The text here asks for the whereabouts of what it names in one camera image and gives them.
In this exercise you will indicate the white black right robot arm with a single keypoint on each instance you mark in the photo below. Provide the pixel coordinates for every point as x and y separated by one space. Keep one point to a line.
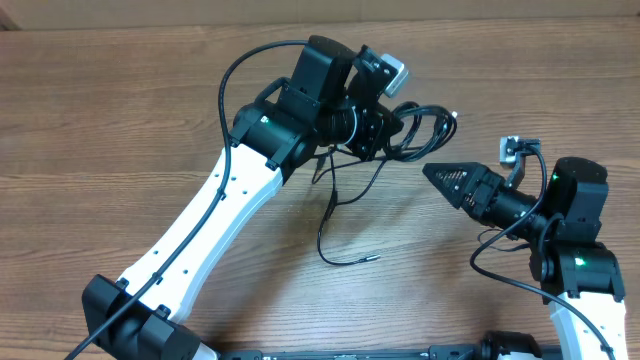
576 276

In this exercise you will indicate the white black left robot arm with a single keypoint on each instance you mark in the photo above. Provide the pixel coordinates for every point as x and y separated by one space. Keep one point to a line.
331 98

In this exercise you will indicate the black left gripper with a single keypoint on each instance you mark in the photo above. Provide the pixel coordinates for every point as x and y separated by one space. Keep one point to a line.
377 123

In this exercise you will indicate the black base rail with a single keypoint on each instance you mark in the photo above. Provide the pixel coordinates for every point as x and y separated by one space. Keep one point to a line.
495 345

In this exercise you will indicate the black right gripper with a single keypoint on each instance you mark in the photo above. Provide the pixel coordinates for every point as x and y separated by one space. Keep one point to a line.
471 176

